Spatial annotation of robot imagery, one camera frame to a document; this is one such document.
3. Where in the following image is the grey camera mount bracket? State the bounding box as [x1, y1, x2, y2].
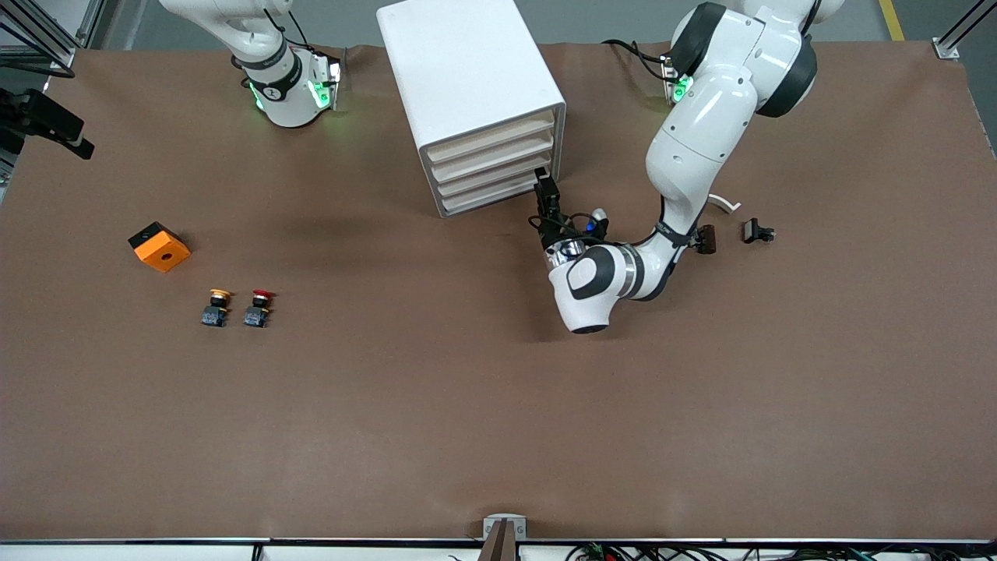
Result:
[482, 513, 528, 561]

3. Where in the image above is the cream plastic drawer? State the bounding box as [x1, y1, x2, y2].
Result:
[433, 146, 560, 199]
[438, 168, 546, 217]
[428, 127, 558, 183]
[425, 109, 558, 166]

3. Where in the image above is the red push button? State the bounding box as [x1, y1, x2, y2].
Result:
[243, 289, 275, 328]

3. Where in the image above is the white drawer cabinet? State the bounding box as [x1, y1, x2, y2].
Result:
[377, 0, 567, 219]

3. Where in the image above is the white table edge rail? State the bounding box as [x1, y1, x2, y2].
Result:
[0, 536, 997, 561]

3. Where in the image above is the yellow push button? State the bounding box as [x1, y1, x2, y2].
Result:
[201, 288, 233, 328]

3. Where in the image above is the black arm base cable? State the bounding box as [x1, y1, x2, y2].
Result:
[602, 39, 672, 79]

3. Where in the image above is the orange black button box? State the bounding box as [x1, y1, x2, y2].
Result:
[129, 221, 192, 273]

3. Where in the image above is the tangled cable bundle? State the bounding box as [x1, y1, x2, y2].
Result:
[565, 543, 997, 561]

